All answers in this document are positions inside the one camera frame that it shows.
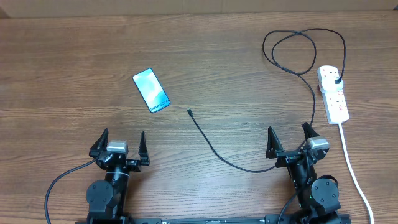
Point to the white charger plug adapter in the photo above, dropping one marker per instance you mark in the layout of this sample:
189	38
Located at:
330	84

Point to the white power strip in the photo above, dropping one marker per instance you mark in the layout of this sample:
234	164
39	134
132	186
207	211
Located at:
334	102

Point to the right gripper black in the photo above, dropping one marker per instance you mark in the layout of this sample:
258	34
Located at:
273	151

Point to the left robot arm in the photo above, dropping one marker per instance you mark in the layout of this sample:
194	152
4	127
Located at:
107	197

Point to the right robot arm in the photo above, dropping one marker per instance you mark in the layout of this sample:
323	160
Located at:
316	198

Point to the Samsung Galaxy smartphone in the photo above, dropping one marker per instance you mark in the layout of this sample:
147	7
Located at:
151	90

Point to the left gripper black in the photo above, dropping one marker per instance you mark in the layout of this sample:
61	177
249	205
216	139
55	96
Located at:
101	142

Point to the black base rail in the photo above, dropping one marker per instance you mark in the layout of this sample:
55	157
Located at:
268	219

